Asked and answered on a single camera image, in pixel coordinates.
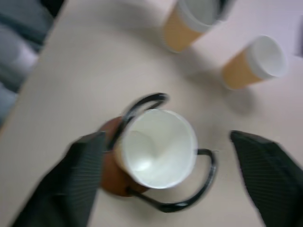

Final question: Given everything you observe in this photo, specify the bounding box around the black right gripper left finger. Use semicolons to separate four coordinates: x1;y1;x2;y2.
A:
9;131;106;227

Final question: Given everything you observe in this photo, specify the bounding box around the brown paper cup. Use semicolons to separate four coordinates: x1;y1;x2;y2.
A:
113;108;198;190
222;35;288;91
161;0;222;53

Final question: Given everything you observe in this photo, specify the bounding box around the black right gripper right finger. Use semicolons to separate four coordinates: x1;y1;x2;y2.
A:
230;130;303;227

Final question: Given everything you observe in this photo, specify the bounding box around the grey padded seat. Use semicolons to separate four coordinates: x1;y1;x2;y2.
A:
0;0;57;123

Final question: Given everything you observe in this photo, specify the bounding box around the black wire cup holder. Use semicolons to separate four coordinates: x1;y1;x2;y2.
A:
100;93;217;213

